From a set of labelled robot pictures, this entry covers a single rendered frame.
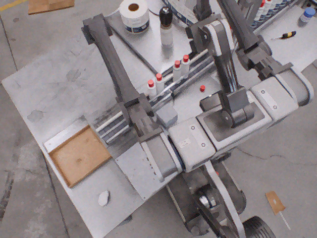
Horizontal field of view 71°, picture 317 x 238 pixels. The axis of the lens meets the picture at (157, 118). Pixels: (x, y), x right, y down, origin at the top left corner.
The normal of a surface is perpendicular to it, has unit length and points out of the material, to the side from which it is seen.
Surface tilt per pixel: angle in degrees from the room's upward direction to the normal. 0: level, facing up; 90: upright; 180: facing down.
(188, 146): 0
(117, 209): 0
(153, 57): 0
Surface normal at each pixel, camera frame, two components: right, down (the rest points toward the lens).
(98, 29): 0.13, -0.05
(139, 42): -0.07, -0.36
